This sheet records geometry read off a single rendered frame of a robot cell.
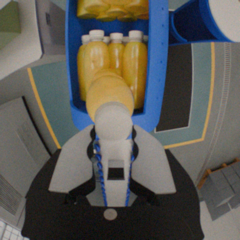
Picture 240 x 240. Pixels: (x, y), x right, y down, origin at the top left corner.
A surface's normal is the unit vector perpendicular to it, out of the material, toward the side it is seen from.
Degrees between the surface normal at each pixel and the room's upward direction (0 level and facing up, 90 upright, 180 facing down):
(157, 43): 36
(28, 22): 0
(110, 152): 0
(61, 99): 0
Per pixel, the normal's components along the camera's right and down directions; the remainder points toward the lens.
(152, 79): 0.54, 0.41
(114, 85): 0.20, -0.65
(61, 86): 0.00, 0.48
